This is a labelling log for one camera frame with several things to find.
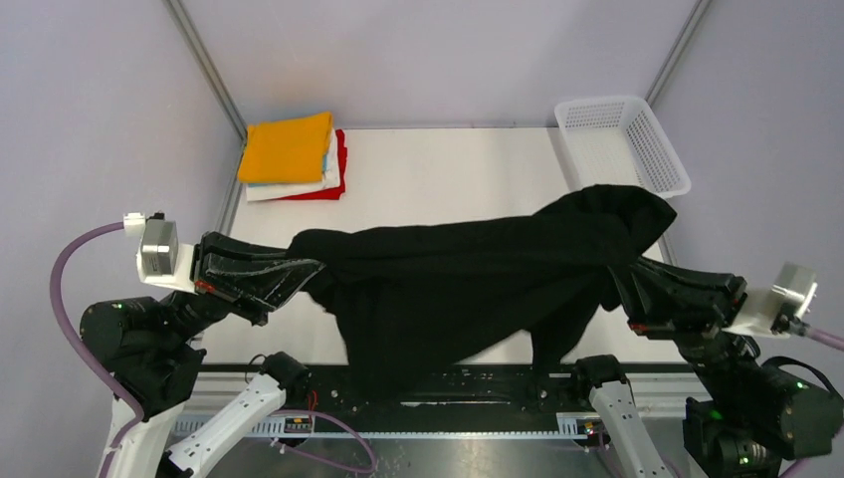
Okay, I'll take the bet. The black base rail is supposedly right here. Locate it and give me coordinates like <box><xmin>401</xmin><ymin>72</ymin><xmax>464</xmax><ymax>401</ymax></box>
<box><xmin>197</xmin><ymin>362</ymin><xmax>661</xmax><ymax>435</ymax></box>

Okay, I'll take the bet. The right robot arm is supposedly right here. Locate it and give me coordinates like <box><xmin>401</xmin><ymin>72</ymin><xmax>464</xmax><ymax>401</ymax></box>
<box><xmin>573</xmin><ymin>258</ymin><xmax>843</xmax><ymax>477</ymax></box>

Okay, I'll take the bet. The white plastic basket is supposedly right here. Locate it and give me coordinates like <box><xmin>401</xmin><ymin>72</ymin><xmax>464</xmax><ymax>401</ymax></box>
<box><xmin>553</xmin><ymin>96</ymin><xmax>692</xmax><ymax>199</ymax></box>

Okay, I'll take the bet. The right aluminium frame post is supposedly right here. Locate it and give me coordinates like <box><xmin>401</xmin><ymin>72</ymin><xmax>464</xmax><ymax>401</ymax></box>
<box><xmin>644</xmin><ymin>0</ymin><xmax>713</xmax><ymax>107</ymax></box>

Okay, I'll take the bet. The left aluminium frame post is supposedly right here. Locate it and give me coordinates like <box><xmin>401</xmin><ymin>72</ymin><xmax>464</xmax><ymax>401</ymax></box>
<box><xmin>163</xmin><ymin>0</ymin><xmax>247</xmax><ymax>141</ymax></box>

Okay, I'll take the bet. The slotted cable duct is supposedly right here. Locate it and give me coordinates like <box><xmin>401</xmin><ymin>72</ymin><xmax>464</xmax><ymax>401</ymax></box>
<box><xmin>171</xmin><ymin>411</ymin><xmax>595</xmax><ymax>442</ymax></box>

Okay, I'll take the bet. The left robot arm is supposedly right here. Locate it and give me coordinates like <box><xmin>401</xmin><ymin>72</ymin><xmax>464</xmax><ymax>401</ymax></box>
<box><xmin>81</xmin><ymin>232</ymin><xmax>322</xmax><ymax>477</ymax></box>

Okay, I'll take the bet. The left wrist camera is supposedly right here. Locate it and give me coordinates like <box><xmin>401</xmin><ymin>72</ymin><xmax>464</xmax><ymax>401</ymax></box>
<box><xmin>122</xmin><ymin>212</ymin><xmax>195</xmax><ymax>294</ymax></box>

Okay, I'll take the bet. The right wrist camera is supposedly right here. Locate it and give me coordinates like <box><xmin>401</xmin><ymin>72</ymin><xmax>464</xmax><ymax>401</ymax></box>
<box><xmin>724</xmin><ymin>262</ymin><xmax>818</xmax><ymax>339</ymax></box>

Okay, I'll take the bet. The black t shirt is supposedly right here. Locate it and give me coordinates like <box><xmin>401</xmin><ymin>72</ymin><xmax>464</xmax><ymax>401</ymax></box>
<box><xmin>288</xmin><ymin>185</ymin><xmax>677</xmax><ymax>398</ymax></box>

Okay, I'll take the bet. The aluminium frame post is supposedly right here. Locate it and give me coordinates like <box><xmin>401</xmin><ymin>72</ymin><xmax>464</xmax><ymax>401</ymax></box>
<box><xmin>163</xmin><ymin>0</ymin><xmax>247</xmax><ymax>141</ymax></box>
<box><xmin>644</xmin><ymin>0</ymin><xmax>713</xmax><ymax>107</ymax></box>

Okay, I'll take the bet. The folded red t shirt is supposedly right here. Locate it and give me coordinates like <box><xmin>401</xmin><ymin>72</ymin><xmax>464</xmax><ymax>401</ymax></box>
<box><xmin>282</xmin><ymin>129</ymin><xmax>348</xmax><ymax>201</ymax></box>

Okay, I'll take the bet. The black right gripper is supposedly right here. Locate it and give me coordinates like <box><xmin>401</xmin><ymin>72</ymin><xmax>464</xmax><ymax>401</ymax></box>
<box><xmin>603</xmin><ymin>237</ymin><xmax>758</xmax><ymax>403</ymax></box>

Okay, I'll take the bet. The folded orange t shirt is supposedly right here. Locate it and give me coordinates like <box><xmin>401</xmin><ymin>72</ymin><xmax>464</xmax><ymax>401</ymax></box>
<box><xmin>238</xmin><ymin>112</ymin><xmax>333</xmax><ymax>184</ymax></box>

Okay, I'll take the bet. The right controller box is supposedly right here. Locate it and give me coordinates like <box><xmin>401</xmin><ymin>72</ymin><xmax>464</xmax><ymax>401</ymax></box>
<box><xmin>576</xmin><ymin>418</ymin><xmax>604</xmax><ymax>437</ymax></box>

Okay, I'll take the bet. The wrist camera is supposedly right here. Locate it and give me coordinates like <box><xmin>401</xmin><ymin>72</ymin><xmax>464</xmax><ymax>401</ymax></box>
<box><xmin>724</xmin><ymin>262</ymin><xmax>818</xmax><ymax>339</ymax></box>
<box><xmin>122</xmin><ymin>212</ymin><xmax>195</xmax><ymax>294</ymax></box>

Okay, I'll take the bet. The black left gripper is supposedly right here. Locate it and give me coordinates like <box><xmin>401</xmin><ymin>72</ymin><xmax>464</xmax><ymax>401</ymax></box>
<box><xmin>168</xmin><ymin>225</ymin><xmax>332</xmax><ymax>343</ymax></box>

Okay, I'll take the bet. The folded white t shirt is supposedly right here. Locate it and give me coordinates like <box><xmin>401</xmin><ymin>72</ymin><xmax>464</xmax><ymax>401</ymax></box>
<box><xmin>245</xmin><ymin>131</ymin><xmax>342</xmax><ymax>202</ymax></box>

